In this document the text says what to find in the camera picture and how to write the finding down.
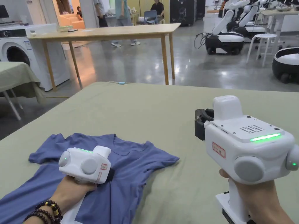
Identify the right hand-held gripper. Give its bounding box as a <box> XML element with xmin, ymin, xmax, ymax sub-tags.
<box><xmin>194</xmin><ymin>94</ymin><xmax>299</xmax><ymax>224</ymax></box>

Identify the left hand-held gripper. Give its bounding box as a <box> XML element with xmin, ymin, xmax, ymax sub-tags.
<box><xmin>58</xmin><ymin>146</ymin><xmax>115</xmax><ymax>185</ymax></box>

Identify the blue shirt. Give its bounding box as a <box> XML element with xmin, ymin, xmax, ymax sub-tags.
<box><xmin>0</xmin><ymin>133</ymin><xmax>180</xmax><ymax>224</ymax></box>

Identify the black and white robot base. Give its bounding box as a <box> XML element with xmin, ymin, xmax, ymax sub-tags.
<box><xmin>272</xmin><ymin>46</ymin><xmax>299</xmax><ymax>84</ymax></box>

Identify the person's left forearm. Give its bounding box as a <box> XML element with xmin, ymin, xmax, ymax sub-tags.
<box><xmin>22</xmin><ymin>198</ymin><xmax>64</xmax><ymax>224</ymax></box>

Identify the person's left hand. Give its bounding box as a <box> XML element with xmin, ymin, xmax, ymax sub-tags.
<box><xmin>50</xmin><ymin>176</ymin><xmax>98</xmax><ymax>214</ymax></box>

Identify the person's right hand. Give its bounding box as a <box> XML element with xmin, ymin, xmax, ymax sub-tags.
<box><xmin>219</xmin><ymin>168</ymin><xmax>295</xmax><ymax>224</ymax></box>

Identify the bed with pale green sheet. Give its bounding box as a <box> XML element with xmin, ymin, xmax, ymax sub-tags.
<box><xmin>0</xmin><ymin>81</ymin><xmax>299</xmax><ymax>224</ymax></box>

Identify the white wheeled robot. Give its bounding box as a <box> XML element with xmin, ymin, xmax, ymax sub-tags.
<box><xmin>233</xmin><ymin>0</ymin><xmax>267</xmax><ymax>43</ymax></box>
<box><xmin>196</xmin><ymin>0</ymin><xmax>245</xmax><ymax>56</ymax></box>

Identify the white round stool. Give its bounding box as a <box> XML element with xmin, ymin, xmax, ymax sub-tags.
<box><xmin>246</xmin><ymin>34</ymin><xmax>285</xmax><ymax>67</ymax></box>

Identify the black cabinet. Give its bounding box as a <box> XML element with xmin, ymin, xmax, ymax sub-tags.
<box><xmin>169</xmin><ymin>0</ymin><xmax>197</xmax><ymax>27</ymax></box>

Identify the low table with green sheet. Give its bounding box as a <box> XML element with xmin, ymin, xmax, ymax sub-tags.
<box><xmin>0</xmin><ymin>62</ymin><xmax>42</xmax><ymax>121</ymax></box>

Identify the blue chair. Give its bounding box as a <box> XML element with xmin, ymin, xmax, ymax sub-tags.
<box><xmin>143</xmin><ymin>10</ymin><xmax>159</xmax><ymax>25</ymax></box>

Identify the long wooden table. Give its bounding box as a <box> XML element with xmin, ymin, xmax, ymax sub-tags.
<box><xmin>27</xmin><ymin>23</ymin><xmax>182</xmax><ymax>92</ymax></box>

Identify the white desk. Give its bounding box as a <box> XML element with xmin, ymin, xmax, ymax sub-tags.
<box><xmin>259</xmin><ymin>4</ymin><xmax>299</xmax><ymax>47</ymax></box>

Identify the white washing machine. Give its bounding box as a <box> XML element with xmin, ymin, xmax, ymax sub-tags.
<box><xmin>0</xmin><ymin>4</ymin><xmax>71</xmax><ymax>92</ymax></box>

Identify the pale sofa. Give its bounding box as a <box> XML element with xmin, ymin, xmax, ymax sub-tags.
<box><xmin>58</xmin><ymin>13</ymin><xmax>85</xmax><ymax>30</ymax></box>

